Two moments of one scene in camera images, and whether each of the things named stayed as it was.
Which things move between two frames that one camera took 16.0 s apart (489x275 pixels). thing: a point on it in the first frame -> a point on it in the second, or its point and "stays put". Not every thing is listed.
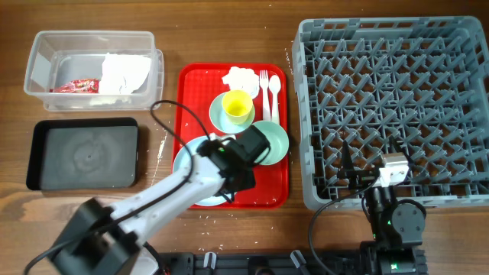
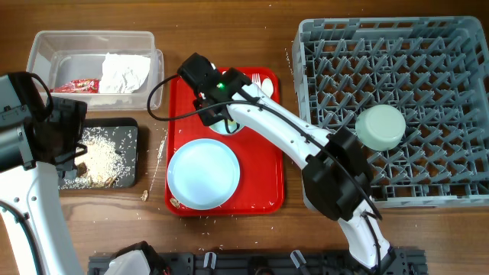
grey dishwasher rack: x=423 y=81 stays put
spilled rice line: x=160 y=156 stays put
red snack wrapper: x=92 y=85 stays put
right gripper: x=361 y=178 -> x=213 y=115
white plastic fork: x=264 y=85 -> x=256 y=79
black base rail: x=215 y=263 stays put
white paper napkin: x=123 y=73 stays put
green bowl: x=278 y=140 -> x=380 y=127
